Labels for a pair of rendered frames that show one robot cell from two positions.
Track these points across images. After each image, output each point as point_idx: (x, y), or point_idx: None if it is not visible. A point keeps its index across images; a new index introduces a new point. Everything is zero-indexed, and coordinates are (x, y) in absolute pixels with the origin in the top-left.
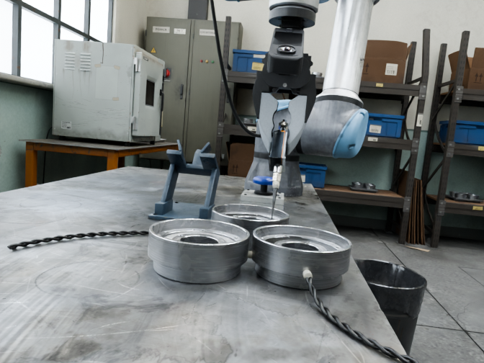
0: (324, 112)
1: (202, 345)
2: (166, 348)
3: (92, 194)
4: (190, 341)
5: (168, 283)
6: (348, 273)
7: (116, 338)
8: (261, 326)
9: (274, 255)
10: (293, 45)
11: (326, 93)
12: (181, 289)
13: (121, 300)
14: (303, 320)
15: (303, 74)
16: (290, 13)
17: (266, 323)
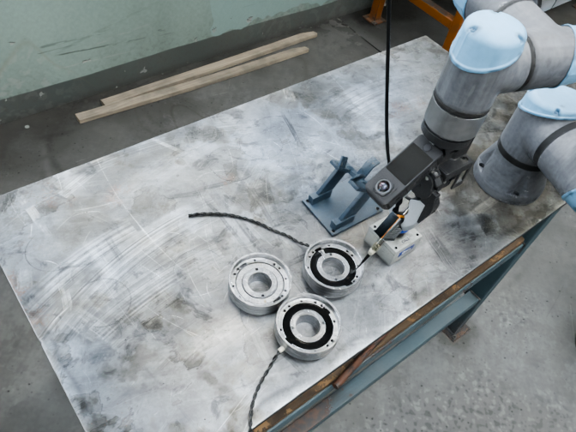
0: (575, 153)
1: (192, 354)
2: (179, 346)
3: (307, 129)
4: (191, 348)
5: (227, 298)
6: (337, 355)
7: (170, 327)
8: (226, 360)
9: (275, 326)
10: (400, 178)
11: None
12: (226, 308)
13: (195, 300)
14: (249, 370)
15: (425, 190)
16: (428, 137)
17: (231, 360)
